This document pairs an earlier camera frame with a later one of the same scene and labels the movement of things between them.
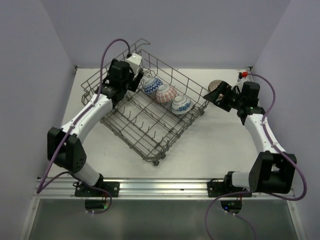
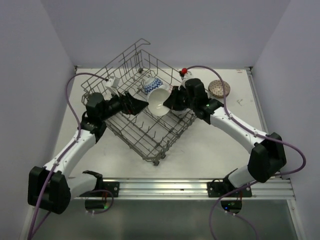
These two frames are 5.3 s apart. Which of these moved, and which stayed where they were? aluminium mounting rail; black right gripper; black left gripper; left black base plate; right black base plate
Moved: black right gripper; black left gripper
Stayed: aluminium mounting rail; right black base plate; left black base plate
